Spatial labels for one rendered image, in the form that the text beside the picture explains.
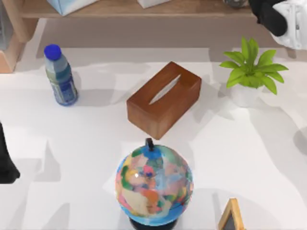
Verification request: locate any brown wooden tissue box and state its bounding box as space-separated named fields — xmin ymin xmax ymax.
xmin=126 ymin=61 xmax=202 ymax=141

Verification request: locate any colourful globe on black stand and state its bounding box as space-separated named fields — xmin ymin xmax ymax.
xmin=115 ymin=138 xmax=194 ymax=230

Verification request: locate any blue capped plastic bottle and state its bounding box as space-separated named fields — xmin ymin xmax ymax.
xmin=44 ymin=44 xmax=79 ymax=107

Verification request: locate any green plant in white pot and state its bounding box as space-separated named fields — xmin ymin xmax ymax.
xmin=219 ymin=36 xmax=289 ymax=108

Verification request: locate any white box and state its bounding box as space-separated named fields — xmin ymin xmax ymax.
xmin=137 ymin=0 xmax=170 ymax=9

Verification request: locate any wooden framed blackboard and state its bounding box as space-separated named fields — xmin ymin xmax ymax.
xmin=217 ymin=197 xmax=246 ymax=230

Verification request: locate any grey round object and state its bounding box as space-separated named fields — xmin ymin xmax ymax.
xmin=222 ymin=0 xmax=250 ymax=9

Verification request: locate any light blue box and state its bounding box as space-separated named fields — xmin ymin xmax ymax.
xmin=47 ymin=0 xmax=99 ymax=17

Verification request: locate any wooden open shelf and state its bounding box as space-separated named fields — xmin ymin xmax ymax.
xmin=0 ymin=0 xmax=259 ymax=74

